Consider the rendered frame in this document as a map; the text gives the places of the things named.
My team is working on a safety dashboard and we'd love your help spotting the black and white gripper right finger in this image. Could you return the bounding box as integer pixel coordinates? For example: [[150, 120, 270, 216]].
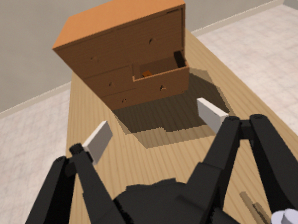
[[162, 98, 298, 224]]

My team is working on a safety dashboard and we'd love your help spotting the small brown chest of drawers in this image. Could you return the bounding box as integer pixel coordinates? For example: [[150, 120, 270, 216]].
[[52, 0, 186, 110]]

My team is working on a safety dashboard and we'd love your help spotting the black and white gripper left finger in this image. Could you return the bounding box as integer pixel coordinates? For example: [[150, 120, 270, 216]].
[[25, 121, 126, 224]]

